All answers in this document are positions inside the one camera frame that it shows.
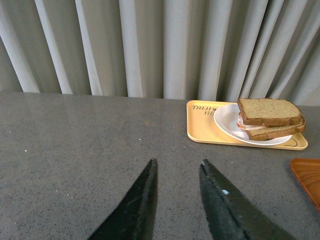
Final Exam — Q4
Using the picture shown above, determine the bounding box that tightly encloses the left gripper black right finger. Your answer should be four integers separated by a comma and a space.
199, 159, 294, 240

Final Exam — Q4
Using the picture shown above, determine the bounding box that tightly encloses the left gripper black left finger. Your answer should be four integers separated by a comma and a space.
89, 158, 158, 240

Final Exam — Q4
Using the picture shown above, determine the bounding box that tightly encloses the white round plate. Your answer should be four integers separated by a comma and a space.
213, 103, 292, 146

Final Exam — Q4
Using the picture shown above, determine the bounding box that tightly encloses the bread slice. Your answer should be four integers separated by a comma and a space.
245, 116, 306, 141
237, 98, 302, 126

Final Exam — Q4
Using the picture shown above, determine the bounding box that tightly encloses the brown wooden tray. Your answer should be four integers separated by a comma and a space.
289, 158, 320, 212

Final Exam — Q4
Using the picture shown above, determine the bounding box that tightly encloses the fried egg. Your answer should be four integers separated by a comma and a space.
237, 112, 268, 131

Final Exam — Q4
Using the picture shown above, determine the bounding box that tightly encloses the yellow bear tray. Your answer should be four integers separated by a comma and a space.
186, 100, 308, 151

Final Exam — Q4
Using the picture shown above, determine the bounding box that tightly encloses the grey pleated curtain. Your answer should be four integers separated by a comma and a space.
0, 0, 320, 106

